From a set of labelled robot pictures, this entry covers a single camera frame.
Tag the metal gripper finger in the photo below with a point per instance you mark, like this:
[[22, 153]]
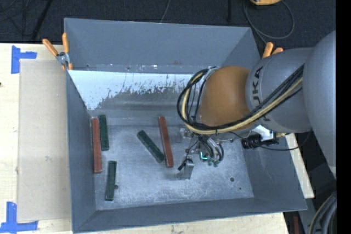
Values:
[[182, 166], [189, 170]]

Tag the red-brown flat block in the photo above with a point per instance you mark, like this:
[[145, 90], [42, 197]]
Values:
[[166, 142], [96, 145]]

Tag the grey metal bin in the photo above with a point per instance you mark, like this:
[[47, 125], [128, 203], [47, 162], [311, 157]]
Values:
[[153, 186]]

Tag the dark green flat block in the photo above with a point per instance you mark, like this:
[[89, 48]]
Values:
[[150, 146], [111, 181], [104, 133]]

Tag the pale cardboard board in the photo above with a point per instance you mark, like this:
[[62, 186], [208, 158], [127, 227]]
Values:
[[41, 131]]

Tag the black cylinder on white bracket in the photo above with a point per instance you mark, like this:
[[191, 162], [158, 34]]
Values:
[[251, 142]]

